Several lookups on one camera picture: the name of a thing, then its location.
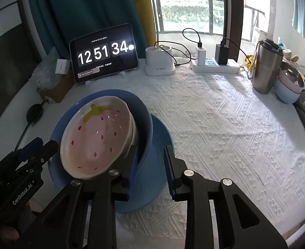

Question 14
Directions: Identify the black charger cable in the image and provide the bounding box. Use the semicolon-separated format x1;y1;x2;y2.
182;28;204;49

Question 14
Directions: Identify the teal curtain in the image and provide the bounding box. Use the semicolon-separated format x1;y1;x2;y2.
42;0;149;61

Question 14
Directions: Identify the clear plastic bag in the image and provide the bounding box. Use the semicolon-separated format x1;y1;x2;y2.
34;48;61;90

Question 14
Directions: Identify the blue plate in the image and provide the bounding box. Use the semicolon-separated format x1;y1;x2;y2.
48;114;174;214

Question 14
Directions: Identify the dark window post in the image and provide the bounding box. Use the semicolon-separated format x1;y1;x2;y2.
223;0;244;57

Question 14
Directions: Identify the yellow curtain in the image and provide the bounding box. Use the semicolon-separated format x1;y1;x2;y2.
130;0;158;46

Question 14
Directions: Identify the white textured tablecloth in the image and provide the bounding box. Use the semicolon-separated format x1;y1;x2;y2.
36;57;305;249

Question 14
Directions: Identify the small white box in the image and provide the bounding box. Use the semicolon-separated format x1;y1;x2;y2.
55;59;70;74

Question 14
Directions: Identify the stainless steel flask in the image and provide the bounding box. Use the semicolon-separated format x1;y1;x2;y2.
247;39;284;94

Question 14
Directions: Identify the tablet with clock display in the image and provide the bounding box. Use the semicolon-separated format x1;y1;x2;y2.
69;24;140;85

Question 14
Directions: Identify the strawberry pattern white bowl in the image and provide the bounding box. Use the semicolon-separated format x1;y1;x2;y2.
60;96;140;180

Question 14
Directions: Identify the black power bank cable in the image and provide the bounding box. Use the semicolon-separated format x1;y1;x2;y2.
220;38;252;66

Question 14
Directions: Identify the light blue bowl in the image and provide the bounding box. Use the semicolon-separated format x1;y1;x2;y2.
274;79;301;104

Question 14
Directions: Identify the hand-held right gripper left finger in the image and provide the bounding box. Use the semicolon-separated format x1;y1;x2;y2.
15;146;139;249

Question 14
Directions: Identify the steel bowl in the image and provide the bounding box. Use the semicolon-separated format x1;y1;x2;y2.
279;62;305;87

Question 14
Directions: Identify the black round puck with cable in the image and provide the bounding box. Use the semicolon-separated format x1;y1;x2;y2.
12;103;45;152

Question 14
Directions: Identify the white charger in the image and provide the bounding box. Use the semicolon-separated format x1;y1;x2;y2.
196;47;207;65

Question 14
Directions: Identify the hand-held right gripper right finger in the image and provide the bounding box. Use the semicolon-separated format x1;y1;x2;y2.
164;145;289;249

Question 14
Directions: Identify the clear tablet stand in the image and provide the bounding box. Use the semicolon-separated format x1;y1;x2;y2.
84;71;126;87

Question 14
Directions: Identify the white double cup holder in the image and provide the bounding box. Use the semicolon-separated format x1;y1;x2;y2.
121;0;179;76

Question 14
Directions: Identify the balcony railing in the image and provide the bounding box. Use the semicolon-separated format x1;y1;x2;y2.
152;0;268;43

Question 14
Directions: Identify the cardboard box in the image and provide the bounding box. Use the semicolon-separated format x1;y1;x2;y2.
36;74;75;103

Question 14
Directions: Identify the person's left hand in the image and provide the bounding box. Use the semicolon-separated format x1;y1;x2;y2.
0;227;20;242

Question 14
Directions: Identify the pink bowl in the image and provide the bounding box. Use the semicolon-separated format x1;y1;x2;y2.
277;74;305;94

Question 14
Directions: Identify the black lamp cable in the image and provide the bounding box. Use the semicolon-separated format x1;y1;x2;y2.
154;41;192;66

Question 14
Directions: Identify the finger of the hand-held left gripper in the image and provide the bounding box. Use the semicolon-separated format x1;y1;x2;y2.
15;140;59;177
0;138;43;172

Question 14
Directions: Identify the white power strip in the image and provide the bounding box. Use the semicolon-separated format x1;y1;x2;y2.
190;58;241;74

